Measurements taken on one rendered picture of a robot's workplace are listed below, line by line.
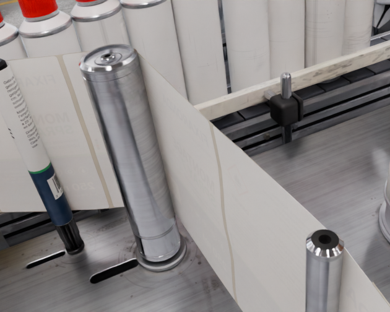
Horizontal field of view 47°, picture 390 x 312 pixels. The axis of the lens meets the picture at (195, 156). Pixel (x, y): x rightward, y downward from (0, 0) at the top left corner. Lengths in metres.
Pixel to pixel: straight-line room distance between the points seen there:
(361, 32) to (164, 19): 0.27
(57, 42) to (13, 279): 0.22
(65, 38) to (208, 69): 0.16
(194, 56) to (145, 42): 0.06
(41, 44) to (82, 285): 0.22
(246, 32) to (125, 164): 0.26
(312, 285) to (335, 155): 0.34
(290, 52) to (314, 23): 0.04
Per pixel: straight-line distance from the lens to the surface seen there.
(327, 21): 0.58
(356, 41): 0.63
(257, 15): 0.53
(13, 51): 0.47
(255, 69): 0.55
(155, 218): 0.35
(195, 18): 0.49
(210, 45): 0.51
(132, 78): 0.29
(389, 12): 0.67
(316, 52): 0.60
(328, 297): 0.17
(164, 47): 0.49
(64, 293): 0.41
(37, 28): 0.46
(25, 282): 0.43
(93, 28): 0.47
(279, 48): 0.57
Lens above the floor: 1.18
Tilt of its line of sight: 37 degrees down
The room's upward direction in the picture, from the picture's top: 10 degrees counter-clockwise
